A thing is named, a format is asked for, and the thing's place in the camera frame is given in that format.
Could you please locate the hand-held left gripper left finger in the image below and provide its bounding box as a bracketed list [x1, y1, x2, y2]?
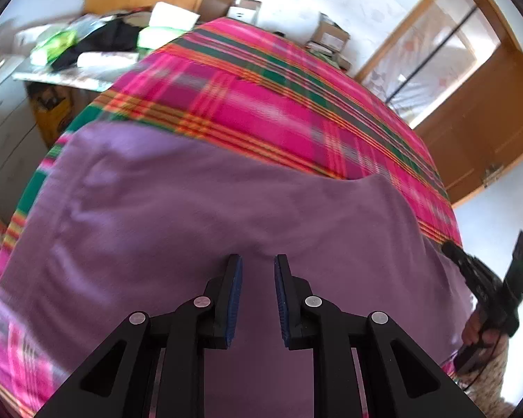
[35, 254, 243, 418]

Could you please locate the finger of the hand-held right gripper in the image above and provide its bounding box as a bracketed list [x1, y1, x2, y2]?
[441, 241, 477, 271]

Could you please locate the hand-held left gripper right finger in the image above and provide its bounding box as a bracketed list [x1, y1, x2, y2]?
[274, 254, 484, 418]

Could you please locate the purple sweater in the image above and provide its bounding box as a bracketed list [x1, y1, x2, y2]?
[0, 121, 477, 418]

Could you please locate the person's right forearm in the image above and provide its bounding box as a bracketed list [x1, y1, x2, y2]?
[464, 348, 521, 408]

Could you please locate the person's right hand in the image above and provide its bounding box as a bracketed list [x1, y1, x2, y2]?
[462, 310, 503, 347]

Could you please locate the metal door lock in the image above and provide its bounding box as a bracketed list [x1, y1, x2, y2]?
[482, 163, 505, 188]

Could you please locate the pink green plaid blanket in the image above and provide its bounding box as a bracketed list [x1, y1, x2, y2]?
[2, 17, 463, 253]

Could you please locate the pink checked bed sheet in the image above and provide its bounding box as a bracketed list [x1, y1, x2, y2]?
[0, 287, 75, 416]

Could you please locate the cardboard box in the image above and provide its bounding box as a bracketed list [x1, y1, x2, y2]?
[307, 13, 350, 51]

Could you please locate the yellow bag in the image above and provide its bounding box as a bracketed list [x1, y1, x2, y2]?
[28, 85, 77, 147]

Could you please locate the pale green packet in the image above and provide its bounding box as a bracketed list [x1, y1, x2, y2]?
[137, 26, 188, 51]

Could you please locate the white roll pack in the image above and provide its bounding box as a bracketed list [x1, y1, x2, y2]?
[76, 50, 141, 69]

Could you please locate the white desk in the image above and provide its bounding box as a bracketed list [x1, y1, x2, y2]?
[13, 70, 119, 91]

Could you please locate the white drawer unit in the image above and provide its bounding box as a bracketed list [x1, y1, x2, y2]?
[0, 59, 50, 210]

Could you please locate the white paper box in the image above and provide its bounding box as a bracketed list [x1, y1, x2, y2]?
[150, 2, 200, 31]

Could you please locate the black cloth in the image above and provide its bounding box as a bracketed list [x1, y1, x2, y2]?
[50, 13, 151, 73]

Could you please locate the bright green packet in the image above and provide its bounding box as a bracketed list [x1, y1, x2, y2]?
[30, 28, 79, 66]

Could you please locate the black hanging cable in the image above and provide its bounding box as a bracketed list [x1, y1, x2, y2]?
[385, 4, 479, 104]

